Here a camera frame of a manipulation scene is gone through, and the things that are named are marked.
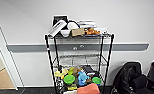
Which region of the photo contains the plain brown cardboard box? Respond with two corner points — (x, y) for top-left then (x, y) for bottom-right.
(70, 27), (86, 37)

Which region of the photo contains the white bowl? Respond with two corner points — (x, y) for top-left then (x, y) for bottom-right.
(60, 29), (72, 38)

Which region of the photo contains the black flat box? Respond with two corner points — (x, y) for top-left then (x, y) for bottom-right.
(82, 66), (96, 76)

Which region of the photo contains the stack of white boxes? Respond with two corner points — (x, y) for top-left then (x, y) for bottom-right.
(78, 20), (98, 30)

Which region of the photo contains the long white box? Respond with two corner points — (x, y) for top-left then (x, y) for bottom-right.
(47, 19), (67, 38)

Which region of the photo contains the blue toy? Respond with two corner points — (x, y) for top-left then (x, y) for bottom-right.
(77, 70), (91, 86)

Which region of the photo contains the flat white box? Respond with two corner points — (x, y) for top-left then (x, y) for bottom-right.
(96, 27), (109, 35)

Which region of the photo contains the pale yellow bag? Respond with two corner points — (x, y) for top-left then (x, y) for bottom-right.
(54, 69), (65, 80)

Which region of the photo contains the large green bowl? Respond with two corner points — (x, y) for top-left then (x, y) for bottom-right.
(63, 74), (76, 85)

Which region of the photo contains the black framed picture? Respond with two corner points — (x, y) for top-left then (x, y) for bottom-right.
(52, 14), (69, 28)

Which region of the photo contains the small green bowl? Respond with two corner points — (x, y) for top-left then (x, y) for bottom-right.
(92, 76), (103, 85)

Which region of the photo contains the black office chair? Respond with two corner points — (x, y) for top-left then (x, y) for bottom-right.
(112, 61), (151, 94)

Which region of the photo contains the wall socket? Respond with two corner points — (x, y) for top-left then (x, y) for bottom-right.
(72, 46), (78, 51)
(79, 44), (85, 49)

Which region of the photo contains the white bag with blue handle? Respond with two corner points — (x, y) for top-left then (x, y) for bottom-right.
(66, 20), (81, 32)

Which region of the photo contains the black wire shelf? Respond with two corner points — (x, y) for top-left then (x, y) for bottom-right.
(43, 32), (115, 94)

